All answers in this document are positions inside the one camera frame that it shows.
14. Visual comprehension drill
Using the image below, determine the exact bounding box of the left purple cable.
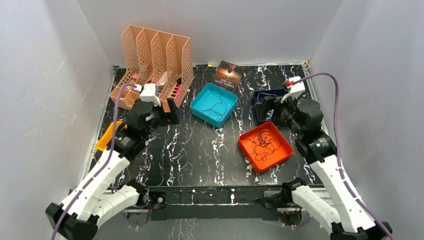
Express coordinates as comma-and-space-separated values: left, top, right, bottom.
50, 82, 143, 240

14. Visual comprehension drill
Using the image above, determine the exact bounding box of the pink plastic file organizer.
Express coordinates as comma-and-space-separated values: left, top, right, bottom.
109, 25, 194, 113

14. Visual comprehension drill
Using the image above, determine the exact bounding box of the pink bottle in organizer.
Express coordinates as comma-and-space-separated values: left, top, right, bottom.
129, 73, 140, 85

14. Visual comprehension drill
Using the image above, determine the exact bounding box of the orange square tray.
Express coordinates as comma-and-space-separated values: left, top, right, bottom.
237, 121, 294, 175

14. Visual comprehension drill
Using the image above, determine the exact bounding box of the pink marker in organizer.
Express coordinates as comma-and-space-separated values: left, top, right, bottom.
174, 84, 182, 102

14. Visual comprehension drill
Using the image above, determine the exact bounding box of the dark book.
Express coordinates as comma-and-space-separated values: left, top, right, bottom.
212, 60, 245, 93

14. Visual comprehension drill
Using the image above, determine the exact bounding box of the white box in organizer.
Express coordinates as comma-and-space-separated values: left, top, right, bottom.
156, 71, 168, 90

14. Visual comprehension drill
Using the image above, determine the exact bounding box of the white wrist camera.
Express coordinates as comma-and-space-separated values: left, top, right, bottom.
139, 83, 161, 107
280, 76, 306, 103

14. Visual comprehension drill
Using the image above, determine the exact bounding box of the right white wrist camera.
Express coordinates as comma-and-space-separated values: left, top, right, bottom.
280, 76, 306, 103

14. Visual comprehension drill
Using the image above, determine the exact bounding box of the navy blue square tray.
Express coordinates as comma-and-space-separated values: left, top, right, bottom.
251, 89, 287, 127

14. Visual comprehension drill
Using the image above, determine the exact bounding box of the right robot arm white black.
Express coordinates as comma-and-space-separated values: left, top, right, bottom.
254, 96, 393, 240

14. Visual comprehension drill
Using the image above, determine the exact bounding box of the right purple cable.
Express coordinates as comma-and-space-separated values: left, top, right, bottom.
286, 72, 397, 240

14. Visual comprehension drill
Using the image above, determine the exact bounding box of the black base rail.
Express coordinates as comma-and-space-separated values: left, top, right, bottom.
150, 185, 288, 221

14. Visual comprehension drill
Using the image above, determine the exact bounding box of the teal square tray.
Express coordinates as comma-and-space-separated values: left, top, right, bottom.
190, 83, 239, 128

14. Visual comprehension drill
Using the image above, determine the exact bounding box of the aluminium frame rail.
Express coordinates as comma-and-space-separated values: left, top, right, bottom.
299, 64, 372, 240

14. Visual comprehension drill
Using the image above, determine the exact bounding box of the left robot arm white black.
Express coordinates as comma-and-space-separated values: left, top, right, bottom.
45, 98, 180, 240

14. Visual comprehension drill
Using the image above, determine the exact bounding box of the black thin cable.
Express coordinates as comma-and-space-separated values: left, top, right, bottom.
246, 125, 286, 163

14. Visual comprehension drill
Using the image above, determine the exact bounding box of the yellow small bin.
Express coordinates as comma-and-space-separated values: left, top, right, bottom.
95, 120, 127, 152

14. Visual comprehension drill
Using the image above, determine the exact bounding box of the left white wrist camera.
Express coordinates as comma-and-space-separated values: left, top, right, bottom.
139, 83, 161, 107

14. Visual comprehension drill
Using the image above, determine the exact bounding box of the dark thin cable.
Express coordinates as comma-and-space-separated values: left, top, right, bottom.
198, 86, 233, 122

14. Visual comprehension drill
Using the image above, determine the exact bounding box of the white thin cable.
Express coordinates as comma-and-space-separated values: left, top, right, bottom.
256, 92, 279, 122

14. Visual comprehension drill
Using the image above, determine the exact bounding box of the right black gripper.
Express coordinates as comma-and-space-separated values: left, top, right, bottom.
254, 91, 303, 138

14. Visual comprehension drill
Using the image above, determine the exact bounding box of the purple cable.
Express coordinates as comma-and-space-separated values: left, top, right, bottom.
286, 72, 397, 240
50, 82, 143, 240

